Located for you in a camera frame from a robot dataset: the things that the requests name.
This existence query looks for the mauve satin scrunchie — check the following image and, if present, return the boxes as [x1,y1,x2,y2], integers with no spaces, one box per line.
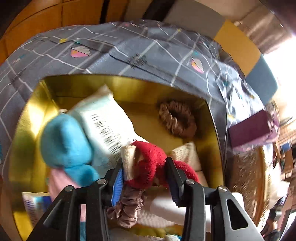
[106,185,145,228]

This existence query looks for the red knit sock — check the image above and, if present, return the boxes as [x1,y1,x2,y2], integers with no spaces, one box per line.
[120,140,201,190]

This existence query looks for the white plastic case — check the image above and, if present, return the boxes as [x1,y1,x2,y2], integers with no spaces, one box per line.
[149,192,246,233]

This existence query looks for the cream cloth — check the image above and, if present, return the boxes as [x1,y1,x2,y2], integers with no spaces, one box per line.
[168,142,208,187]

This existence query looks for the white waffle cloth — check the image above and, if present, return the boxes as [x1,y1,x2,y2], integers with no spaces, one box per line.
[137,197,175,228]

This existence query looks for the white plastic packet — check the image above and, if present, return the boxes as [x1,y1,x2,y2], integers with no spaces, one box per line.
[68,85,145,177]

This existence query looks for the brown satin scrunchie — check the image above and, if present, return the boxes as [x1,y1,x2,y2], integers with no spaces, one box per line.
[159,100,197,139]

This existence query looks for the teal plush bear pink cape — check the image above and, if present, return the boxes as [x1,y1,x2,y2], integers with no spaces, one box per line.
[40,113,100,202]

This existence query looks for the white blue tissue pack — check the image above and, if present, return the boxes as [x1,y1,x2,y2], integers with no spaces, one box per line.
[22,192,52,227]

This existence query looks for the ornate gold tissue box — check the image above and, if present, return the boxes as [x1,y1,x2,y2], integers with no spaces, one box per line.
[227,144,292,227]

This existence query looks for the gold metal tin box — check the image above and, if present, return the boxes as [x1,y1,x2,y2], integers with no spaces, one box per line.
[8,75,224,240]

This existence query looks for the purple cardboard box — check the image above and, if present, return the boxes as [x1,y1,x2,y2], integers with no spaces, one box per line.
[228,110,280,152]

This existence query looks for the grey patterned bed quilt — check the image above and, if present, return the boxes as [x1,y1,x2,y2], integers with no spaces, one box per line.
[1,20,264,163]

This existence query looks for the grey yellow blue headboard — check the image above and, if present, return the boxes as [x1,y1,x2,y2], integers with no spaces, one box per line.
[164,1,278,104]

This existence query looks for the pink patterned curtain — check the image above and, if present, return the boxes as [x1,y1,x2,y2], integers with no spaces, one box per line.
[234,4,292,54]

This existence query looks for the wooden wardrobe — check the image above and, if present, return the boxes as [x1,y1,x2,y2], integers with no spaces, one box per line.
[0,0,130,65]

